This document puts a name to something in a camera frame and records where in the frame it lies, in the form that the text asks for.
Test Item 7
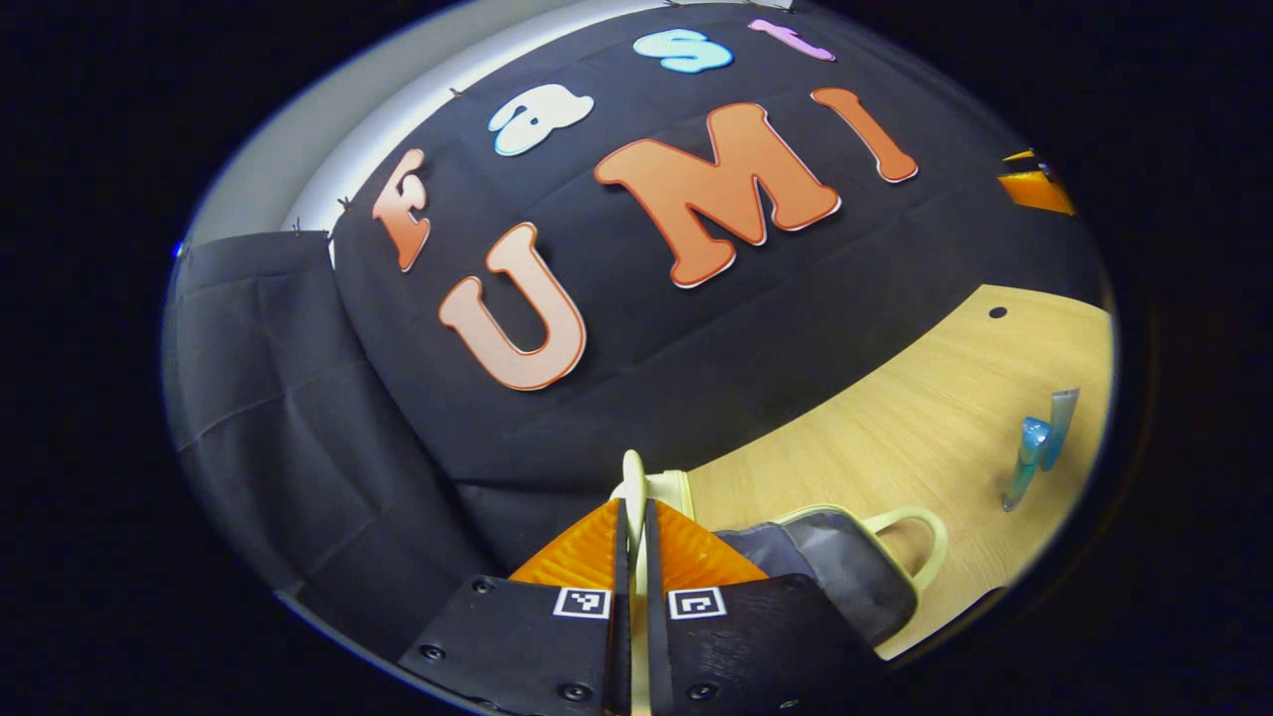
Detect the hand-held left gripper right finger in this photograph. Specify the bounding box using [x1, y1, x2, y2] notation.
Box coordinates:
[644, 497, 888, 716]

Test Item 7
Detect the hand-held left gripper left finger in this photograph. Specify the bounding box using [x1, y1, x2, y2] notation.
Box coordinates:
[398, 499, 634, 716]

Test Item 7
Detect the pale yellow small suitcase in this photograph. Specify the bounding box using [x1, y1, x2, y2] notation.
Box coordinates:
[609, 449, 949, 716]

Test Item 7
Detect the pale blue tube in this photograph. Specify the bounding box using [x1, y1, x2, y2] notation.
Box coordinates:
[1039, 388, 1081, 473]

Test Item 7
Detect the blue cap bottle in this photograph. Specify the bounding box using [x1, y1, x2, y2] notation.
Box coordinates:
[1001, 417, 1051, 513]

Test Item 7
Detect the black backdrop cloth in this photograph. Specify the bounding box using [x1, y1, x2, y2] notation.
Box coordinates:
[164, 0, 1110, 662]

